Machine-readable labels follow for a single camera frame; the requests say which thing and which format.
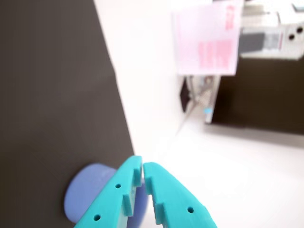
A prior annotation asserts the pink printed paper sheet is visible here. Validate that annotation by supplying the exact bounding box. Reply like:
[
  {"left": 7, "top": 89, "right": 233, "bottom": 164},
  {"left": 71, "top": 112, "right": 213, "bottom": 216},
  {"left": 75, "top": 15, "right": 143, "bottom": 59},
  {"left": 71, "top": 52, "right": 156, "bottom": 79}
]
[{"left": 171, "top": 0, "right": 244, "bottom": 77}]

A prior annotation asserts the blue ceramic pot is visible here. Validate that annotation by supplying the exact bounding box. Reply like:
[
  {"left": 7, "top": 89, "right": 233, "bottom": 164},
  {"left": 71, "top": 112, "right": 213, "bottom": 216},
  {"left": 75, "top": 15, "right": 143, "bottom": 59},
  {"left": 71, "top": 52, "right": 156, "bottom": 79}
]
[{"left": 62, "top": 162, "right": 150, "bottom": 228}]

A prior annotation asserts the dark grey textured mat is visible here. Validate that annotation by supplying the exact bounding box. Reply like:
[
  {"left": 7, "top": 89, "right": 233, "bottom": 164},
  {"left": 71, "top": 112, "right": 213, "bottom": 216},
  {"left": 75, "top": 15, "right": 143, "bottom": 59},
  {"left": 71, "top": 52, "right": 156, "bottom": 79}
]
[{"left": 0, "top": 0, "right": 136, "bottom": 228}]

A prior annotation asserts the white grey box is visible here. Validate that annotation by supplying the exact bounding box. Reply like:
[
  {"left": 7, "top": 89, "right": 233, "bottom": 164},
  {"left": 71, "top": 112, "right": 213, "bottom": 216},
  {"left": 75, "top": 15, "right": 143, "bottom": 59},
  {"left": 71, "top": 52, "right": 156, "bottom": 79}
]
[{"left": 239, "top": 23, "right": 280, "bottom": 58}]

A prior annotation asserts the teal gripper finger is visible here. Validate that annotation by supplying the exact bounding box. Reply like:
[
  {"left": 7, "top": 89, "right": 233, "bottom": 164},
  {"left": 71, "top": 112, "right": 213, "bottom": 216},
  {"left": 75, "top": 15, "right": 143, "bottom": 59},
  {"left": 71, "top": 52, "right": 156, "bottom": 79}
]
[
  {"left": 143, "top": 161, "right": 218, "bottom": 228},
  {"left": 73, "top": 155, "right": 143, "bottom": 228}
]

